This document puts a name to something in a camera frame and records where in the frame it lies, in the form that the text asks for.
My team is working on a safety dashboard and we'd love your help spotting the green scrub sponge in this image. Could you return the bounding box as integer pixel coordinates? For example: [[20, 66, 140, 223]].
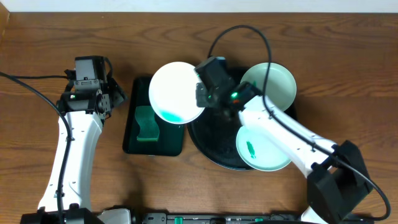
[[134, 106, 160, 142]]

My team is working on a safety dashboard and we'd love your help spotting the white plate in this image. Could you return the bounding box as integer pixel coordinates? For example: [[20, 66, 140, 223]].
[[149, 62, 204, 124]]

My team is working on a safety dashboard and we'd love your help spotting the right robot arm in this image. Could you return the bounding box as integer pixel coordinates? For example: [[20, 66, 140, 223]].
[[195, 82, 375, 223]]

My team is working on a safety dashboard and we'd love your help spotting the upper mint green plate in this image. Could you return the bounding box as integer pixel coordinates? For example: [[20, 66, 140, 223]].
[[241, 63, 297, 111]]

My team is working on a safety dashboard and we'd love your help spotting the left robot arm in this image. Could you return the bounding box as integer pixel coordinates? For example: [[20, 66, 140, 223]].
[[21, 70, 134, 223]]

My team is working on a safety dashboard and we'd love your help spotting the right black cable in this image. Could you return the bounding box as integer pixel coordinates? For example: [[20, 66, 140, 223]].
[[206, 24, 392, 222]]

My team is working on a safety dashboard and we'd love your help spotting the left black cable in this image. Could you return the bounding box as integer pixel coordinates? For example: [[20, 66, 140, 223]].
[[0, 57, 114, 224]]

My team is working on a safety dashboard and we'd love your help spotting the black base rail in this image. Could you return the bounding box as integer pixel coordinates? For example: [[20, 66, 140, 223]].
[[93, 205, 376, 224]]

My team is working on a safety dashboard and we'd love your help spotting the round black tray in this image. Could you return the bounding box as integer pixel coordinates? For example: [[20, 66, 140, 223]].
[[186, 67, 297, 171]]

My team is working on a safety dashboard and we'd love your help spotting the lower mint green plate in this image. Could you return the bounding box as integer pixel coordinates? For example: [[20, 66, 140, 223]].
[[236, 126, 291, 172]]

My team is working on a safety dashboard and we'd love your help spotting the mint green plate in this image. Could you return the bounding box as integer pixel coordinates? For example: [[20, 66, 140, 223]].
[[241, 63, 297, 111], [236, 126, 291, 172]]

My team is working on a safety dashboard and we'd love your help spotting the black cable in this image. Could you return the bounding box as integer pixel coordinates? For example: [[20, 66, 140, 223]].
[[206, 24, 392, 222], [0, 57, 114, 224]]

